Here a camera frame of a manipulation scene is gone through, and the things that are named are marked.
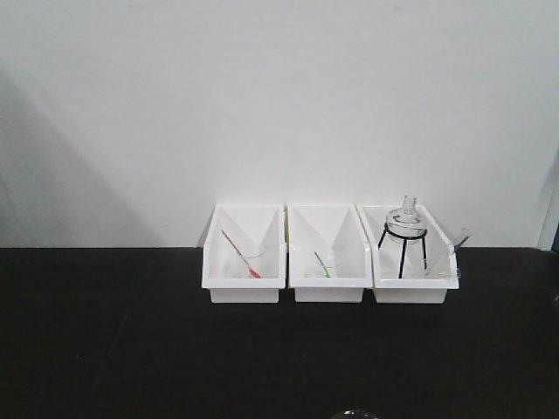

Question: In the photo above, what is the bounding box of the white left storage bin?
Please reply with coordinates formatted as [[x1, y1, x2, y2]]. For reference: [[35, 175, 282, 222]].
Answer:
[[202, 204, 287, 304]]

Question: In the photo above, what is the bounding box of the white storage bin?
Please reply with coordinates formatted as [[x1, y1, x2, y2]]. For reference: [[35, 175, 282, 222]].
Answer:
[[286, 204, 373, 303], [202, 204, 287, 304], [355, 204, 460, 304]]

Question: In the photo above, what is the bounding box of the small beaker in left bin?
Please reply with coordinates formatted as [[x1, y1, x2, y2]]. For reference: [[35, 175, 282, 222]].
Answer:
[[224, 246, 265, 278]]

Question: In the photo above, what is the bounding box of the red tipped pipette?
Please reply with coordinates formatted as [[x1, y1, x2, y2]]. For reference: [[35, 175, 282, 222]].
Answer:
[[221, 230, 261, 278]]

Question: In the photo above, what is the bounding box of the white middle storage bin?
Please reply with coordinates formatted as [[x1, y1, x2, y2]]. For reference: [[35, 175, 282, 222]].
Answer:
[[286, 204, 373, 303]]

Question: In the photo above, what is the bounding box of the green tipped pipette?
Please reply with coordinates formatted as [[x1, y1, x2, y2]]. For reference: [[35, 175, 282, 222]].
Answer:
[[314, 251, 332, 278]]

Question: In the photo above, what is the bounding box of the clear round glass flask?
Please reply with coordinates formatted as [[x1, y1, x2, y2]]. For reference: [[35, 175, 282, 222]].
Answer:
[[385, 195, 427, 238]]

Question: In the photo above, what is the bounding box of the white right storage bin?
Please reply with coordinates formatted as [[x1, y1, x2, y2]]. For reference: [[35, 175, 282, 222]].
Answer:
[[355, 204, 460, 304]]

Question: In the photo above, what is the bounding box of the blue tipped pipette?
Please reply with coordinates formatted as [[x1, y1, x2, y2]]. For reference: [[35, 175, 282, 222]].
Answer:
[[451, 228, 472, 254]]

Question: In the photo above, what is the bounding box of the clear glass beaker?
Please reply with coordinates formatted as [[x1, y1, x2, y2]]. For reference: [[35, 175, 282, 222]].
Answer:
[[331, 409, 376, 419]]

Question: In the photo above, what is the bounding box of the black wire tripod stand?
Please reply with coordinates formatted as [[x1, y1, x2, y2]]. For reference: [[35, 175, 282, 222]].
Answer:
[[377, 223, 427, 279]]

